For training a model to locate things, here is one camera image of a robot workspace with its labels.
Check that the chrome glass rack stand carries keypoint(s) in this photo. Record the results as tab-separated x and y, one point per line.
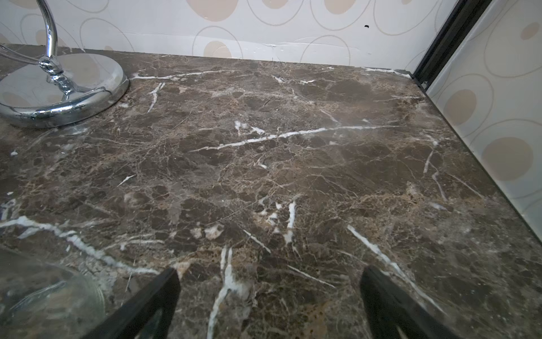
54	91

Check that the clear glass bottle cork stopper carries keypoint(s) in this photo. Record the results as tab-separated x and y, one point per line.
42	300

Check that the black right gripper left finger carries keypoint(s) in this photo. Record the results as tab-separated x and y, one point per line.
148	314

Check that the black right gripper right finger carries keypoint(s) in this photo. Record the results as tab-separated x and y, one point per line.
392	313

